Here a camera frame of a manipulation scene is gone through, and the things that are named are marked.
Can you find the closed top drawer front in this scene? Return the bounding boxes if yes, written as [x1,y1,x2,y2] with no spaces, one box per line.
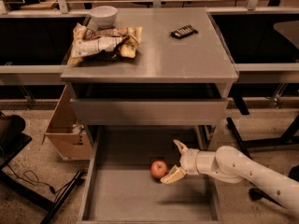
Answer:
[70,99,228,126]

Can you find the black chair base right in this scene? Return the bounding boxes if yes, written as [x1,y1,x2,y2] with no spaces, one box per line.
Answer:
[249,165,299,205]

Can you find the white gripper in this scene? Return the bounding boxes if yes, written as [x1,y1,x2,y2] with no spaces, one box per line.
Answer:
[160,139,218,184]

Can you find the black cable on floor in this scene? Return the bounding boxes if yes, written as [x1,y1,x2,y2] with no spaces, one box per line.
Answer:
[6,163,85,201]

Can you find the black table leg frame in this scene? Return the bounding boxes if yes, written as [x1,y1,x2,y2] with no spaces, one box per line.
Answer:
[225,87,299,161]

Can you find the cardboard box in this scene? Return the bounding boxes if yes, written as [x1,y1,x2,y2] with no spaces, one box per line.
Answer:
[45,88,92,161]

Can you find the red apple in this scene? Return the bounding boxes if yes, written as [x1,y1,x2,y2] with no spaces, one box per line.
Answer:
[150,161,168,179]

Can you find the black chair left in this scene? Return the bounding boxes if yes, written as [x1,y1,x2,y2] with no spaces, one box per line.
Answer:
[0,115,32,169]

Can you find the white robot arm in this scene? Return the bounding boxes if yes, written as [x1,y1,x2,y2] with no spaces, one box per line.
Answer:
[160,139,299,217]

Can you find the open middle drawer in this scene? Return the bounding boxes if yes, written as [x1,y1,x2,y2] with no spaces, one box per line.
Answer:
[77,126,224,224]

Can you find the crumpled chip bag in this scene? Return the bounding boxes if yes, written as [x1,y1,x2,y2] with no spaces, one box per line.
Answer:
[67,23,142,66]

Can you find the grey drawer cabinet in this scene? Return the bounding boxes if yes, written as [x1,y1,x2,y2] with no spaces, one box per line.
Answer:
[61,8,238,146]

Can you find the white ceramic bowl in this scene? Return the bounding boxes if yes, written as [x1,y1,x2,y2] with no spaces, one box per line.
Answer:
[90,6,118,28]

